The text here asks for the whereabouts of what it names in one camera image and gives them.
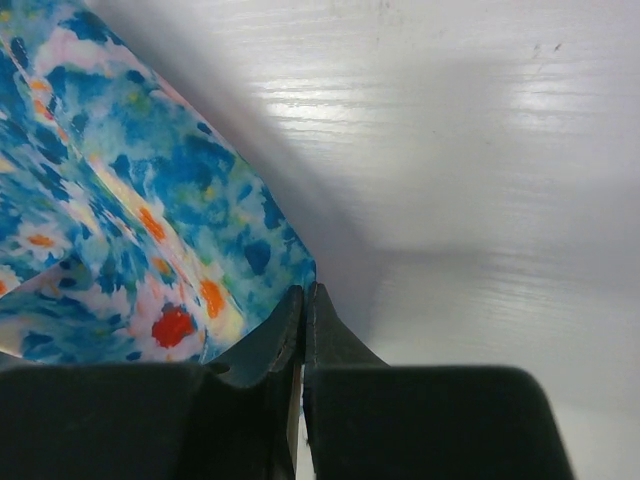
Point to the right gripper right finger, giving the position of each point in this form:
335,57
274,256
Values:
370,420

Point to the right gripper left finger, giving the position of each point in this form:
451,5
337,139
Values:
233,418

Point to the blue floral skirt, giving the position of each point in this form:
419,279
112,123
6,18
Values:
131,231

